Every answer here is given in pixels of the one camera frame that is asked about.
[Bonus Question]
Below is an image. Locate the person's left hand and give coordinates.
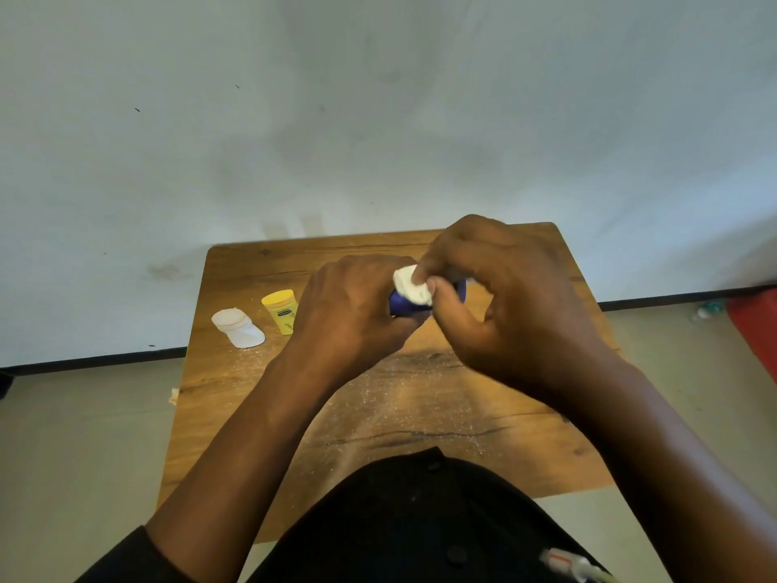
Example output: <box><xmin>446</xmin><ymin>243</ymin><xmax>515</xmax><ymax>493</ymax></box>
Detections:
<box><xmin>282</xmin><ymin>254</ymin><xmax>432</xmax><ymax>386</ymax></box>

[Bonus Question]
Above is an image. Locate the person's right hand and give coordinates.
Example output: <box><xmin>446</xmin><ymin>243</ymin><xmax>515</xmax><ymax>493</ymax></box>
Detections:
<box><xmin>412</xmin><ymin>214</ymin><xmax>620</xmax><ymax>407</ymax></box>

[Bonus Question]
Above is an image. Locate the dark blue bottle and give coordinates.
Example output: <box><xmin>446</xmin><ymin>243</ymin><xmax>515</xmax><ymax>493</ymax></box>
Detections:
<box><xmin>388</xmin><ymin>277</ymin><xmax>467</xmax><ymax>318</ymax></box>

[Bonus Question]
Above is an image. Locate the yellow bottle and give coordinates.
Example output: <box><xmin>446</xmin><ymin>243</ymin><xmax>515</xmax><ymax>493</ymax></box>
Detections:
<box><xmin>261</xmin><ymin>289</ymin><xmax>299</xmax><ymax>336</ymax></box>

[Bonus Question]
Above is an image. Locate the white wipe cloth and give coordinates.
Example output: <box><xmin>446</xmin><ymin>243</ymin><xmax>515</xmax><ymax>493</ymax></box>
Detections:
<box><xmin>393</xmin><ymin>264</ymin><xmax>435</xmax><ymax>309</ymax></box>

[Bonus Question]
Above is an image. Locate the white bottle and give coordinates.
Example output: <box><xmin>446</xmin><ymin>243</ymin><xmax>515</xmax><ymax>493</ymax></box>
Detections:
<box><xmin>210</xmin><ymin>307</ymin><xmax>266</xmax><ymax>349</ymax></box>

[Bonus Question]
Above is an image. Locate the person's right forearm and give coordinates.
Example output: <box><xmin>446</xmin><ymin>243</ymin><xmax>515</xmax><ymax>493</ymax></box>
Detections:
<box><xmin>564</xmin><ymin>364</ymin><xmax>777</xmax><ymax>583</ymax></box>

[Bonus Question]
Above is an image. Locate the person's left forearm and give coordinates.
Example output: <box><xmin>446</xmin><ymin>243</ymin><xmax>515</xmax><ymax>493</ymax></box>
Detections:
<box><xmin>145</xmin><ymin>364</ymin><xmax>341</xmax><ymax>583</ymax></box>

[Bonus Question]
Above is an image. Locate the person's black clothing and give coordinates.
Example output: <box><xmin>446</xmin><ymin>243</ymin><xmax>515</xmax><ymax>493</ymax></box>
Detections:
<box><xmin>75</xmin><ymin>447</ymin><xmax>608</xmax><ymax>583</ymax></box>

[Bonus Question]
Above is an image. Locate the wooden table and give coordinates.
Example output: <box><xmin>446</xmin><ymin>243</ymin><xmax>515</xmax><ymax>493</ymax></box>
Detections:
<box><xmin>156</xmin><ymin>222</ymin><xmax>620</xmax><ymax>544</ymax></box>

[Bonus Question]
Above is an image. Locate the red floor object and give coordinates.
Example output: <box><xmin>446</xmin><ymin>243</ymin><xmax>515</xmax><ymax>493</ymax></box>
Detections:
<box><xmin>726</xmin><ymin>289</ymin><xmax>777</xmax><ymax>383</ymax></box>

